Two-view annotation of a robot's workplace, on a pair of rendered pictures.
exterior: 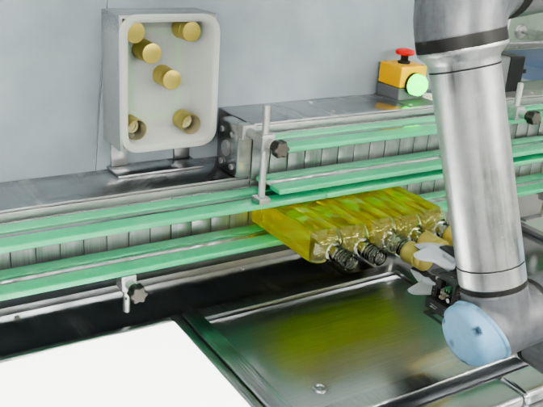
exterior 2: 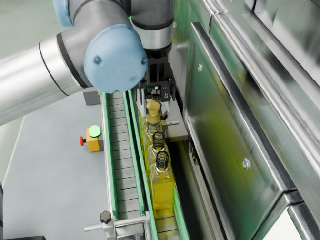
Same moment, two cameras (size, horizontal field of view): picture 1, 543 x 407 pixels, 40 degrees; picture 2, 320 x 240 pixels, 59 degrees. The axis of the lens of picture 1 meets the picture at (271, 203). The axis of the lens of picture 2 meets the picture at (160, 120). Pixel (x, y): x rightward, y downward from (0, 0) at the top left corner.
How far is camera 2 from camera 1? 60 cm
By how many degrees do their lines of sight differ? 17
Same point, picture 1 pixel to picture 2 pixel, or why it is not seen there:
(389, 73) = (93, 146)
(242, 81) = (100, 231)
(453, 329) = (116, 81)
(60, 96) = not seen: outside the picture
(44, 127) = not seen: outside the picture
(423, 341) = (206, 93)
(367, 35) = (76, 163)
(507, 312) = (80, 39)
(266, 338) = (230, 202)
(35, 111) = not seen: outside the picture
